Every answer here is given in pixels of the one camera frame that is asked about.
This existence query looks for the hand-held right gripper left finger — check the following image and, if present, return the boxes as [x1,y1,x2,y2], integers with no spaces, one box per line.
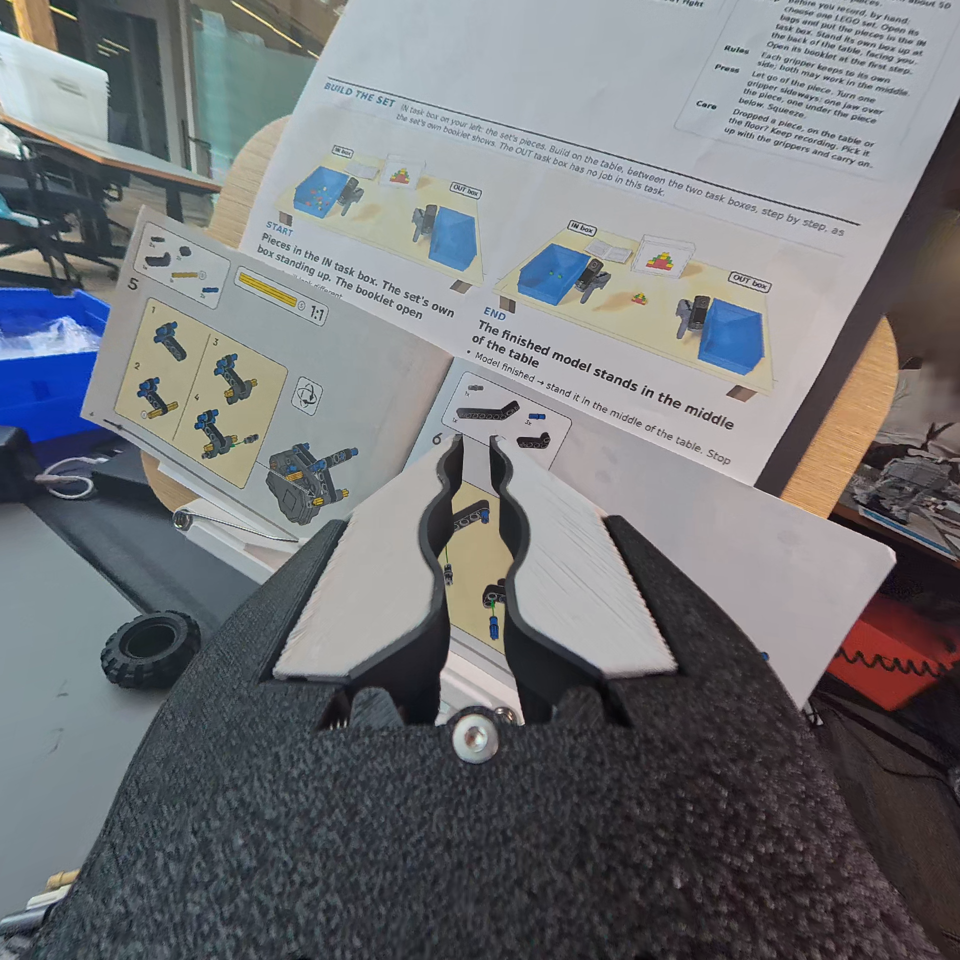
[272,433,465,687]

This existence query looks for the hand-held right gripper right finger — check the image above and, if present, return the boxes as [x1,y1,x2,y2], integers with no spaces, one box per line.
[489,433,681,682]

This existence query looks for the black desk mat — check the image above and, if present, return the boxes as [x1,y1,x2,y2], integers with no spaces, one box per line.
[30,450,301,631]

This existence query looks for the grey desk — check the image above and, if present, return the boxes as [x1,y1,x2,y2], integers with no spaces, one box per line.
[0,502,271,924]

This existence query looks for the open building booklet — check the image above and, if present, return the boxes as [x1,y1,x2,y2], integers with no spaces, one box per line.
[81,206,897,710]

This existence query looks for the black toy tire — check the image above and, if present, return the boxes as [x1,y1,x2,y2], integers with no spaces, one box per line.
[99,609,202,690]

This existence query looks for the light wooden book stand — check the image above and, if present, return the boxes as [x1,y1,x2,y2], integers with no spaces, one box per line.
[141,112,901,541]

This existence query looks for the orange box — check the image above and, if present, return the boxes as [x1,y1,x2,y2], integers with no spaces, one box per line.
[828,600,960,711]

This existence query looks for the dark printed set box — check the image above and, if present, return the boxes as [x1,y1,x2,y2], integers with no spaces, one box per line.
[828,285,960,565]

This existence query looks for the small black device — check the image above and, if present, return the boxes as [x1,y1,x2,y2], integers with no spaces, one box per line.
[0,426,42,505]

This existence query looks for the blue plastic bin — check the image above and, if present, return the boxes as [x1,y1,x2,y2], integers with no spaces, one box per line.
[0,288,114,445]

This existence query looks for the clear plastic bags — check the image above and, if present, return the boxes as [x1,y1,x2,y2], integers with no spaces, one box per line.
[0,315,102,363]

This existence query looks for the white printed instruction sheet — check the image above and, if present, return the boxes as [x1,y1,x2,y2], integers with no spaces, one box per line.
[238,0,960,485]

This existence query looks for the background office table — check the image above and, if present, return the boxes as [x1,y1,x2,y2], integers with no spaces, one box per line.
[0,112,224,222]

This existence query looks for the black office chair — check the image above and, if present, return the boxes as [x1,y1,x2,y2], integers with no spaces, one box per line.
[0,135,129,286]

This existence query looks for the white storage box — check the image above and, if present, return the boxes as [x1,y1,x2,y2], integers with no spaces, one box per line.
[0,30,111,141]

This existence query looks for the metal page holder wire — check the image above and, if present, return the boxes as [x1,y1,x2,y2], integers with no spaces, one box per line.
[172,506,301,543]

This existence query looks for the white cable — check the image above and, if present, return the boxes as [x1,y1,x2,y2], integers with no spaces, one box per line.
[33,453,110,501]

